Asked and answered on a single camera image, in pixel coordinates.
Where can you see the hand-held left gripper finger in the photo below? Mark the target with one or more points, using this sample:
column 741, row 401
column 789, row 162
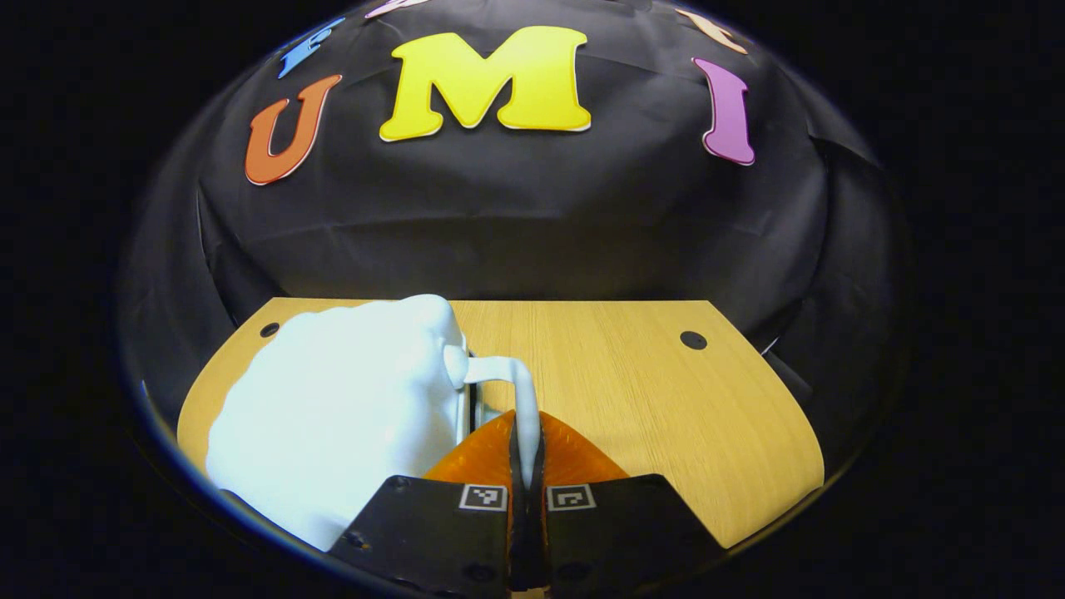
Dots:
column 538, row 532
column 517, row 532

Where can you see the light blue suitcase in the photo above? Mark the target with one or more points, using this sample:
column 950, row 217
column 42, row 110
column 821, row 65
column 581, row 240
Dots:
column 333, row 416

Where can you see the black backdrop cloth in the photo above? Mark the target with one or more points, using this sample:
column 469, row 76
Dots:
column 532, row 216

